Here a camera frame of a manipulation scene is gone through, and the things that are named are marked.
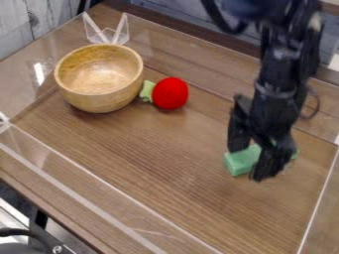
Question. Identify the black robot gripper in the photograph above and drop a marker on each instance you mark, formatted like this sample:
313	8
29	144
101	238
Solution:
273	111

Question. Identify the green foam block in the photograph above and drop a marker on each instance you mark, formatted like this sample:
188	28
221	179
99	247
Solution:
240	162

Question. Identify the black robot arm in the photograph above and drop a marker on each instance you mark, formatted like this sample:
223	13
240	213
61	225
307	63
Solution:
291	26

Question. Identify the brown wooden bowl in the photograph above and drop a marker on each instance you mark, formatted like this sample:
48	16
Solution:
99	77

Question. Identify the red knitted strawberry toy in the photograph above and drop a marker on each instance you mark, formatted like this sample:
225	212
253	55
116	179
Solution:
167	94

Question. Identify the black metal clamp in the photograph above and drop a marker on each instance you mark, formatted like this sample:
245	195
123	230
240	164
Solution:
57	240

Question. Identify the clear acrylic corner bracket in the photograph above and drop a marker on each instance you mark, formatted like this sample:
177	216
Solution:
115	36

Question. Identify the clear acrylic tray wall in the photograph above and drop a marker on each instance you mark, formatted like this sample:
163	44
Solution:
103	215

